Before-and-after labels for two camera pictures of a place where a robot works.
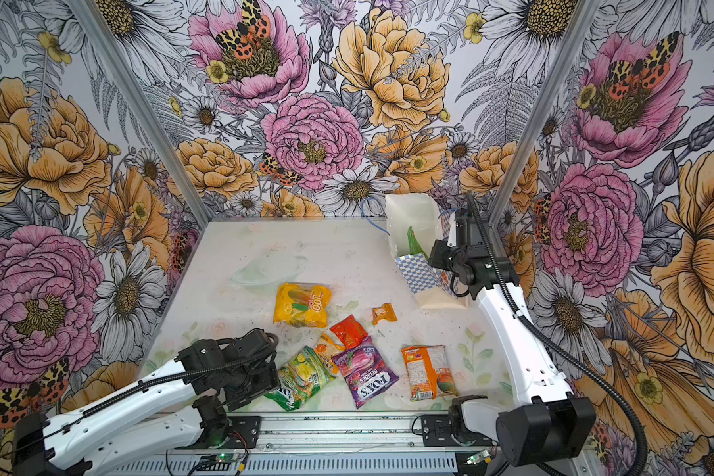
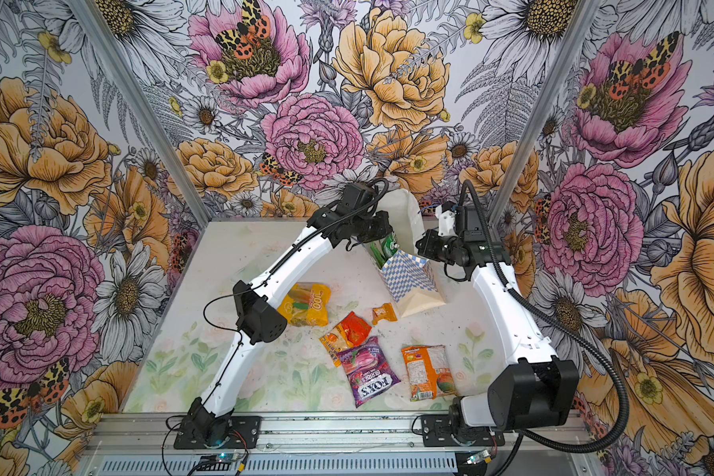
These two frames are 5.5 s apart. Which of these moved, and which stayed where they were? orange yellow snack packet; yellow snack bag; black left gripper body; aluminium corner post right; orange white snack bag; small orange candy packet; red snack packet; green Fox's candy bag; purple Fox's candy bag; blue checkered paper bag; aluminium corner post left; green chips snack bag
Moved: green chips snack bag; orange yellow snack packet; blue checkered paper bag; black left gripper body; red snack packet; green Fox's candy bag
Stayed: yellow snack bag; purple Fox's candy bag; small orange candy packet; orange white snack bag; aluminium corner post right; aluminium corner post left
